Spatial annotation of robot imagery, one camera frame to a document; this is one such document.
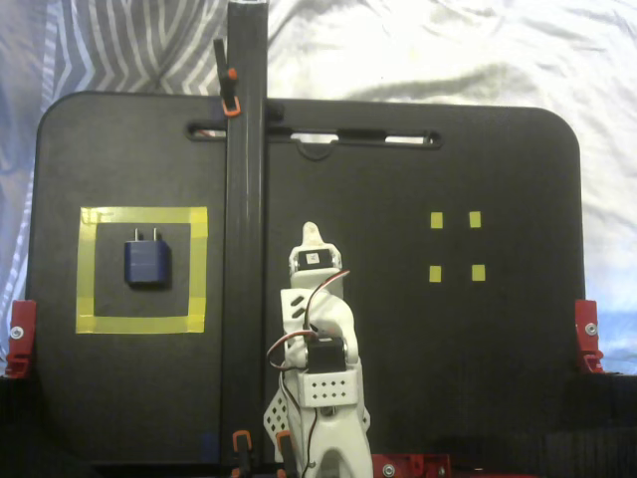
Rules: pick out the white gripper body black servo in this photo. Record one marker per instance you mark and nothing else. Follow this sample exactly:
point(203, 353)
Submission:
point(315, 259)

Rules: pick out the white fixed gripper finger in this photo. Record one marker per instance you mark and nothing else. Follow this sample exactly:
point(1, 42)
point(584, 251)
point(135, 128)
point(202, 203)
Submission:
point(312, 235)

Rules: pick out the blue white charger block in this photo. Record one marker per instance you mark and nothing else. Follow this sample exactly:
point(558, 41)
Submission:
point(147, 261)

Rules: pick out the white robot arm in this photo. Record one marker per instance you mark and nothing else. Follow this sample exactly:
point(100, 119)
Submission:
point(328, 428)

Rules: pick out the black flat bar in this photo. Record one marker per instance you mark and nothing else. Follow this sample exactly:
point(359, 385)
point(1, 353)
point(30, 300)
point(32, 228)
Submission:
point(244, 224)

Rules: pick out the small yellow tape marker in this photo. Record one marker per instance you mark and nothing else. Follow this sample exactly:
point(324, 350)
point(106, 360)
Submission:
point(475, 219)
point(435, 274)
point(478, 272)
point(436, 220)

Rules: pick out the orange black spring clamp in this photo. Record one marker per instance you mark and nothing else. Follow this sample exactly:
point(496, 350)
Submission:
point(228, 84)

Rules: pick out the yellow tape square outline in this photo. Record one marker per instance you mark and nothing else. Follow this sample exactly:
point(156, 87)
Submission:
point(139, 215)

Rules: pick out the orange black bar clamp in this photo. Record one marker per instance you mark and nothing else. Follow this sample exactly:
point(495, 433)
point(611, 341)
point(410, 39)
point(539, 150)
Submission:
point(284, 443)
point(242, 445)

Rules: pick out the white bedsheet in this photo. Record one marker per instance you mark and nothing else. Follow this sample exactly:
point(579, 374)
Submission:
point(448, 50)

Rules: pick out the grey striped blanket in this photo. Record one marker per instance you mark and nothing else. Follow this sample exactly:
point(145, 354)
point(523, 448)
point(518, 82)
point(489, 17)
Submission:
point(124, 40)

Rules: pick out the black backdrop board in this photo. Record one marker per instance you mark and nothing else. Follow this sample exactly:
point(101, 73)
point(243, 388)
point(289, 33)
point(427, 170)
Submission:
point(50, 428)

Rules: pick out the red post base bracket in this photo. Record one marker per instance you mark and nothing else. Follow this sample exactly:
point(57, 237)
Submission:
point(413, 467)

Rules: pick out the red corner bracket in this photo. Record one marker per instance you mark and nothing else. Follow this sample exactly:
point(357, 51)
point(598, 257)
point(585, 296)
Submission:
point(21, 338)
point(588, 338)

